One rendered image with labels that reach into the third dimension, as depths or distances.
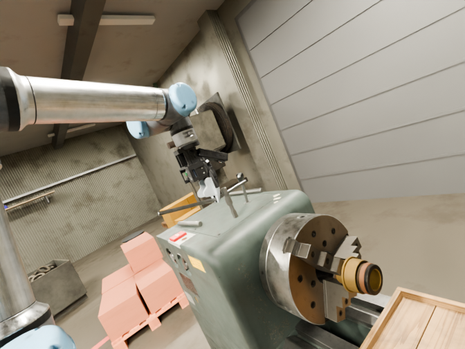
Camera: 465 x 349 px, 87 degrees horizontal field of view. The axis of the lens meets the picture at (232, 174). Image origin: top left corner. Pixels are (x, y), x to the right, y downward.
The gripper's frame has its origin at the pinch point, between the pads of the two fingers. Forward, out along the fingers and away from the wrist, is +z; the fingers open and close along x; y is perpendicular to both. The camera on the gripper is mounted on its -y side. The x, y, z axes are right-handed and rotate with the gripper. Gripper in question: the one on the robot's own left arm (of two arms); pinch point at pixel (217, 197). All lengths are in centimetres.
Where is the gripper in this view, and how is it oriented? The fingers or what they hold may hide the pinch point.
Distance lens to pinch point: 83.3
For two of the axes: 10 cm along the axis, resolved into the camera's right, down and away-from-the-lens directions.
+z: 3.9, 9.1, 1.3
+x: 5.5, -1.2, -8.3
